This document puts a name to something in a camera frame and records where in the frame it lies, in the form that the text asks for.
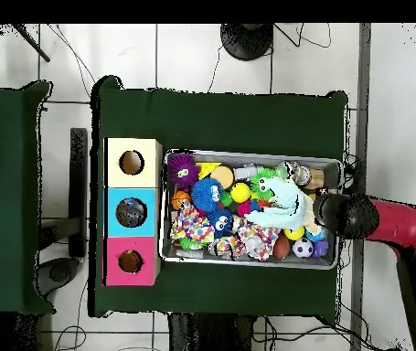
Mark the confetti print cloth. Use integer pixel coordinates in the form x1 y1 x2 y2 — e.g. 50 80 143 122
169 199 216 244

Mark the light blue waffle cloth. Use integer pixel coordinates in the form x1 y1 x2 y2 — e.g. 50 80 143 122
245 177 315 230

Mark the wooden three-hole box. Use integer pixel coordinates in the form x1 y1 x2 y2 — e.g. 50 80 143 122
102 137 164 287

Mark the shallow mesh bin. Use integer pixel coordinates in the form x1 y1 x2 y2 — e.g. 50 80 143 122
158 147 343 271

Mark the orange foam disc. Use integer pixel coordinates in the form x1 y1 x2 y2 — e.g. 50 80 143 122
210 165 235 190

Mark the small orange basketball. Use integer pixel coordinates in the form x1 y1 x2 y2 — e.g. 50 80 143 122
170 190 193 212

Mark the dark blue spiky ball with eyes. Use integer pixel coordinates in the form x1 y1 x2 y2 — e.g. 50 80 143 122
206 207 235 239

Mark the yellow smiley ball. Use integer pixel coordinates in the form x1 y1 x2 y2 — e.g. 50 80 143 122
229 182 251 204

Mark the purple spiky ball with eyes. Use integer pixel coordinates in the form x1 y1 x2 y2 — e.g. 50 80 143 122
166 154 202 190

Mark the green spiky ball with eyes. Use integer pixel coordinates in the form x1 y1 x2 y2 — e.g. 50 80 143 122
249 167 278 201

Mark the dark green tablecloth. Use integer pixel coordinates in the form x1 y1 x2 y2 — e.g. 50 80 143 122
88 75 348 318

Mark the small soccer ball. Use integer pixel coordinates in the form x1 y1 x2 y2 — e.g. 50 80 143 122
292 237 315 260

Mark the black upright panel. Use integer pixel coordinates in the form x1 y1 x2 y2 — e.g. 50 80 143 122
69 127 89 259

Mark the black round stand base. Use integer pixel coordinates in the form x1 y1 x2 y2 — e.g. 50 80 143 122
219 23 274 62

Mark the grey stand foot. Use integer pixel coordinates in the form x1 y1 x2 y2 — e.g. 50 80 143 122
35 256 81 298

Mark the green cloth side table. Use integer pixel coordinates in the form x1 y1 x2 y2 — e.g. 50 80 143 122
0 80 56 316

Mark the black rod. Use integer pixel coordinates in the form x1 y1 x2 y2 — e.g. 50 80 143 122
11 23 51 63

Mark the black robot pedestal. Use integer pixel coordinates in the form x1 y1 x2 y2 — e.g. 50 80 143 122
166 313 258 351

